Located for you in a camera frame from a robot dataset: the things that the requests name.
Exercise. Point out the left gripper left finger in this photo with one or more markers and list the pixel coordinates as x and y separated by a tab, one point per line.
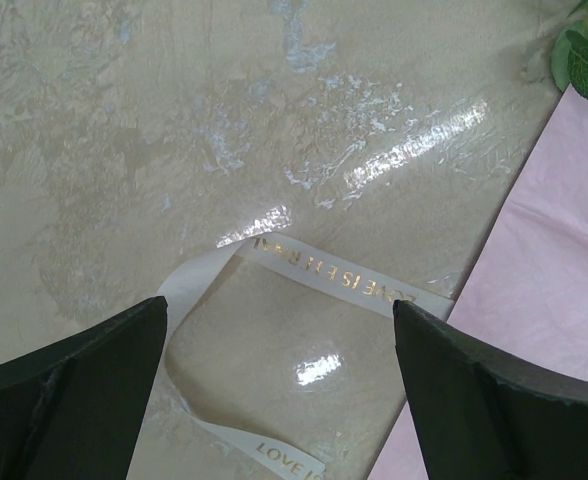
74	409

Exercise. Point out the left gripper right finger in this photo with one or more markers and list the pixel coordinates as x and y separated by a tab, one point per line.
480	412

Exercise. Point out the purple wrapping paper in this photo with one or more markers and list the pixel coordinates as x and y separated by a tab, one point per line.
528	291

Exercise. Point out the beige printed ribbon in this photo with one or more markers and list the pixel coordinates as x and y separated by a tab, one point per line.
283	357

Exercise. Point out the artificial flower bunch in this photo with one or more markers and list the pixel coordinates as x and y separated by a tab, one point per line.
569	55

